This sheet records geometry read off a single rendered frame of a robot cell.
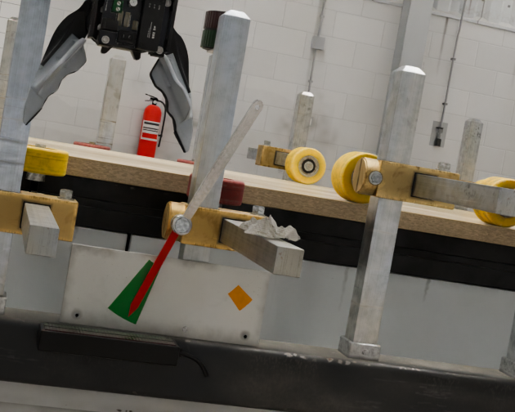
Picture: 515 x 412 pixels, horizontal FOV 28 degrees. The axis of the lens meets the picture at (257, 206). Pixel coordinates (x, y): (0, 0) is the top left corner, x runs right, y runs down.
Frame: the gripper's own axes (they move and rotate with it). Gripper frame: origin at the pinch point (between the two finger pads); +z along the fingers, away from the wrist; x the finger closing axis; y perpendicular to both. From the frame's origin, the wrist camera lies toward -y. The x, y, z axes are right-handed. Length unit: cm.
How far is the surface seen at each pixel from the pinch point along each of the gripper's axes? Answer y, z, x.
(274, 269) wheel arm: -5.6, 10.2, 19.8
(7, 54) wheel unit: -142, -13, -12
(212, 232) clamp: -32.3, 9.7, 18.2
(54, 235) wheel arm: -7.9, 10.3, -2.8
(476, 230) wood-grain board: -54, 5, 65
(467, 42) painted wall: -754, -130, 366
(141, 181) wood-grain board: -54, 6, 11
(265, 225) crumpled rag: -12.4, 6.3, 19.8
